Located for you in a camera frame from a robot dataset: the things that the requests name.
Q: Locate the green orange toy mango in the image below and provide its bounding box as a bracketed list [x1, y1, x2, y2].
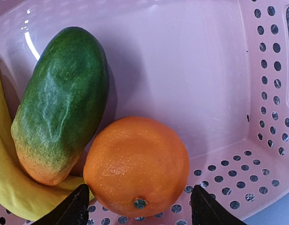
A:
[11, 27, 110, 186]

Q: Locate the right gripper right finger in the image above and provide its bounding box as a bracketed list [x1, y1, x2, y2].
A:
[190, 185, 245, 225]

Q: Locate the pink plastic basket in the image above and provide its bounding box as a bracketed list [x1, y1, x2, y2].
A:
[0, 0, 289, 225]

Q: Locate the toy orange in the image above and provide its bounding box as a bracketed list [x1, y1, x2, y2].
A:
[83, 116, 190, 218]

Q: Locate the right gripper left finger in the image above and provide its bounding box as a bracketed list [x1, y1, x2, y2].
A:
[33, 184, 89, 225]

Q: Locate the yellow toy banana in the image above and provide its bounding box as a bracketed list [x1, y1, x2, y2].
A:
[0, 80, 84, 221]

